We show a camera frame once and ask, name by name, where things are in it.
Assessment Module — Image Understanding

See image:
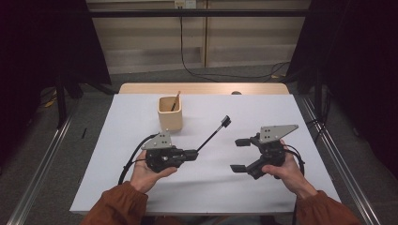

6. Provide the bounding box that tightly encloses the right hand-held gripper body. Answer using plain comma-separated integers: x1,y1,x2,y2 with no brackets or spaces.
245,124,299,181

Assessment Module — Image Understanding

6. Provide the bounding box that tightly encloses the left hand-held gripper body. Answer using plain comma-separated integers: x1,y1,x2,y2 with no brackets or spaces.
140,130,189,173

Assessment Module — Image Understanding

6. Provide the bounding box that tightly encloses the cream square ceramic cup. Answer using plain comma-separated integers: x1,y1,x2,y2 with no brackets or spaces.
156,95,184,132

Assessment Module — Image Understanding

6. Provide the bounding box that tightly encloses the person's left hand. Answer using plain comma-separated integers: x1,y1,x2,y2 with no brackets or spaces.
130,150,178,194

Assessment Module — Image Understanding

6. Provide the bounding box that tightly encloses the person's right hand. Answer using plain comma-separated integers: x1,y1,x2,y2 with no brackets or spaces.
261,139,318,200

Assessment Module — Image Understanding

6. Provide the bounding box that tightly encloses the white table cover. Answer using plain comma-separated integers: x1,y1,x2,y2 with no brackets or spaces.
69,93,342,217

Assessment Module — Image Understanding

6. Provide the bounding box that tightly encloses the black curtain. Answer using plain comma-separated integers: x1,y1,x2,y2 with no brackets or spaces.
285,0,398,179
0,0,112,167

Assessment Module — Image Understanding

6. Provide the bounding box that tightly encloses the black horizontal bar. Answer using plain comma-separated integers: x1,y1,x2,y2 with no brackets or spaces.
88,8,311,18

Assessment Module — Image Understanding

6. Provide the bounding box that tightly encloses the right hand-held gripper cable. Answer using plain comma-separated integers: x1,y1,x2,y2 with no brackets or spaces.
283,143,306,177

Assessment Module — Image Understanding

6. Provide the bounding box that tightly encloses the hand-held gripper cable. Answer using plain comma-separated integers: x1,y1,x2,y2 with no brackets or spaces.
117,133,161,186
283,143,306,177

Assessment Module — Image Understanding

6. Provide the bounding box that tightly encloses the left hand-held gripper cable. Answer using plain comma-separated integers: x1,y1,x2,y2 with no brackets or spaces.
117,133,161,186

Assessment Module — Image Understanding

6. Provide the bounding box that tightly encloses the black floor cable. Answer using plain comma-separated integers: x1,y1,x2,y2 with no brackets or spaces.
308,92,332,144

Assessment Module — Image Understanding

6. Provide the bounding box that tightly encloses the metal floor rail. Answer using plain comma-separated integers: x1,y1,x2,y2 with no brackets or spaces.
299,97,381,225
6,102,81,225

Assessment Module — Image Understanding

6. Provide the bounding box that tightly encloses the black stand post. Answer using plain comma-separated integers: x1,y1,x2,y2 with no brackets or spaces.
55,76,69,129

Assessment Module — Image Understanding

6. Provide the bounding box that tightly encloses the black wall cable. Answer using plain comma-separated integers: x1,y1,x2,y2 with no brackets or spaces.
178,6,290,83

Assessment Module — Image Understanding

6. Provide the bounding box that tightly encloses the white wall socket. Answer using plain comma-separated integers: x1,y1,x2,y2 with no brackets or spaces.
174,0,197,9

